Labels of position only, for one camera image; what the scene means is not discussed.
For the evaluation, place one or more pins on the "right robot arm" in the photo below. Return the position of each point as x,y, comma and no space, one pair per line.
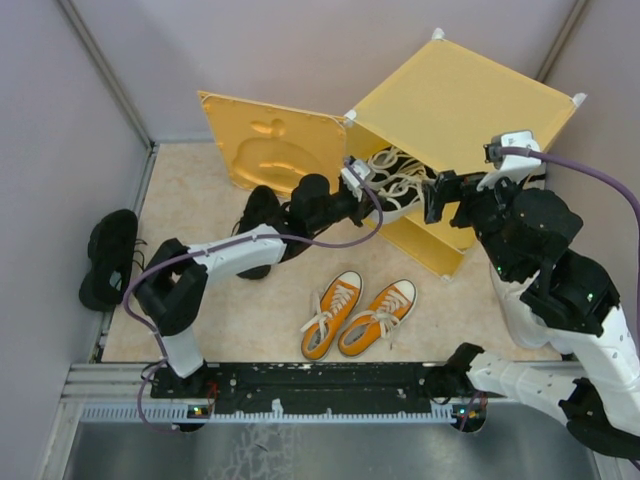
573,301

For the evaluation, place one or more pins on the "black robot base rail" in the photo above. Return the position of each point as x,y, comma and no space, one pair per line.
351,392

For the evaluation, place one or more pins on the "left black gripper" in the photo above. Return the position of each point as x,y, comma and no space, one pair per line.
361,208

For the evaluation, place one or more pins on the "black chunky shoe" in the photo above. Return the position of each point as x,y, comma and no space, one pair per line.
110,250
262,207

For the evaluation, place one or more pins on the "zebra striped shoe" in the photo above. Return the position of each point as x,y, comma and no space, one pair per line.
537,178

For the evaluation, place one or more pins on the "yellow shoe cabinet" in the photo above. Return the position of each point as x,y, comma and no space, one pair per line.
446,102

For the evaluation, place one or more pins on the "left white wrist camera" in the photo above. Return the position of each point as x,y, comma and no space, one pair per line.
355,174

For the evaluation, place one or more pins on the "orange canvas sneaker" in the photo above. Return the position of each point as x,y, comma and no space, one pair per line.
380,320
330,310

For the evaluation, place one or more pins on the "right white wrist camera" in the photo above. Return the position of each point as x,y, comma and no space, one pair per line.
511,156

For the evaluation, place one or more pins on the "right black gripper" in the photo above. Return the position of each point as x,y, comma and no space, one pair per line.
435,195

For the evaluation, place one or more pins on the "yellow cabinet door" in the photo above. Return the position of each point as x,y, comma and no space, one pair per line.
266,144

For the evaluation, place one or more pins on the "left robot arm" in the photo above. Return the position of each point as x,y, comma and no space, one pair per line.
170,291

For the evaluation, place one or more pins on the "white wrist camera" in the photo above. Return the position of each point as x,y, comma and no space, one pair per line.
511,156
355,174

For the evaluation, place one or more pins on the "black white sneaker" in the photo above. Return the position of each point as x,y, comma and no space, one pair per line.
398,205
395,170

